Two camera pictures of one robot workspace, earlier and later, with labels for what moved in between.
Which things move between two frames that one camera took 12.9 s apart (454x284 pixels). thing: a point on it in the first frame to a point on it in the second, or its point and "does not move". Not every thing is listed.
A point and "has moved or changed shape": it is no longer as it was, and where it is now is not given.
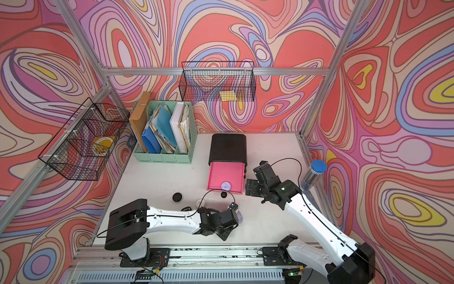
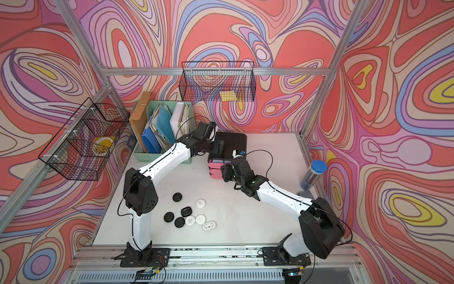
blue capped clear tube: x=313 y=173 does not move
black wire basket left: x=80 y=150 does not move
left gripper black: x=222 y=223 to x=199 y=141
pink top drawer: x=233 y=173 has moved or changed shape
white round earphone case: x=198 y=202 does not move
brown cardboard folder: x=136 y=120 does not move
